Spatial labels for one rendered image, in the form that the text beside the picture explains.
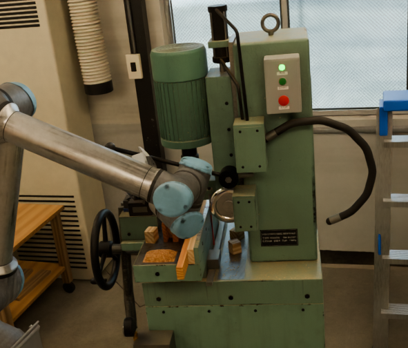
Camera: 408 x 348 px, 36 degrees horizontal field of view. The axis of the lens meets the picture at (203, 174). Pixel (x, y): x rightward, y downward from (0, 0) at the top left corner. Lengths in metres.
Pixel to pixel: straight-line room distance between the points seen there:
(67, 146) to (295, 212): 0.77
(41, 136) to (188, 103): 0.51
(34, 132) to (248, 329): 0.95
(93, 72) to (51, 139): 1.79
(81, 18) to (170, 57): 1.50
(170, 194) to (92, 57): 1.94
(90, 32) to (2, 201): 1.62
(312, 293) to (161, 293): 0.48
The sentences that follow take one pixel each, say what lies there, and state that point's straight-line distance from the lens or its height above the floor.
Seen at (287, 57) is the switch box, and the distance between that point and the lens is 1.81.
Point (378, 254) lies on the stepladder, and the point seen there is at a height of 0.51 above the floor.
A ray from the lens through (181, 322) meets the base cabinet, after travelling 2.12.
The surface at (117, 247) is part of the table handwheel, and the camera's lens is 2.27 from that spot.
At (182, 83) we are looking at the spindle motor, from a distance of 1.93.
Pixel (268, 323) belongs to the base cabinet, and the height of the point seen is 0.64.
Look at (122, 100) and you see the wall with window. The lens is 3.59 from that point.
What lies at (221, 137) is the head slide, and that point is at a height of 1.23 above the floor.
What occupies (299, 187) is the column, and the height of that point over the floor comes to 1.06.
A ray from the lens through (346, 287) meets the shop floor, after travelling 3.49.
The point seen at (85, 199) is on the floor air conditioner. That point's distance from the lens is 3.61.
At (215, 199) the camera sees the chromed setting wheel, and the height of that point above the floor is 1.04.
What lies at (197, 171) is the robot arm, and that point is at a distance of 1.65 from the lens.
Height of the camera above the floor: 1.83
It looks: 21 degrees down
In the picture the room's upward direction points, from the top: 6 degrees counter-clockwise
